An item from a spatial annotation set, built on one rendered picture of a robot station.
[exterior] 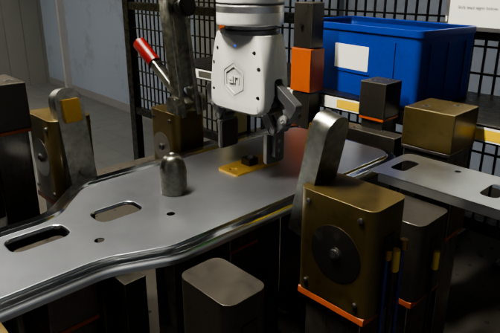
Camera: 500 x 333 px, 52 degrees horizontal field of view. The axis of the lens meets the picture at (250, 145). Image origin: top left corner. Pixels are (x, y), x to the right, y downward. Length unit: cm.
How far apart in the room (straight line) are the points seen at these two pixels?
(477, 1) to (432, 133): 37
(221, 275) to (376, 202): 16
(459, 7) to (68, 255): 85
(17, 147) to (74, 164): 7
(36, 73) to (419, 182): 617
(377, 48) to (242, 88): 38
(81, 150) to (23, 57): 589
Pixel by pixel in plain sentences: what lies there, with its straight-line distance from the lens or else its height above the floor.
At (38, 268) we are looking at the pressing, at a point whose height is 100.
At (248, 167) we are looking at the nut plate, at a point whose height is 100.
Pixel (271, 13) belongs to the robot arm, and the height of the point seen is 120.
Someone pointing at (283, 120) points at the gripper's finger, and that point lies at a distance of 61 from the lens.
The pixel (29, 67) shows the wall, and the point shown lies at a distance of 661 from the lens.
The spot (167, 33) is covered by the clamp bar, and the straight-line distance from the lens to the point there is 76.
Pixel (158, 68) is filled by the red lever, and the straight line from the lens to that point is 81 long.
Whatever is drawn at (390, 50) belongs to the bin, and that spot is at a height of 112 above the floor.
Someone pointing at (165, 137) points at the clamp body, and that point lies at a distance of 79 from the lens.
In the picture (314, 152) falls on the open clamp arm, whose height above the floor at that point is 108.
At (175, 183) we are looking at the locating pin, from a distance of 60.
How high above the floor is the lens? 125
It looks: 19 degrees down
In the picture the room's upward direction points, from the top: straight up
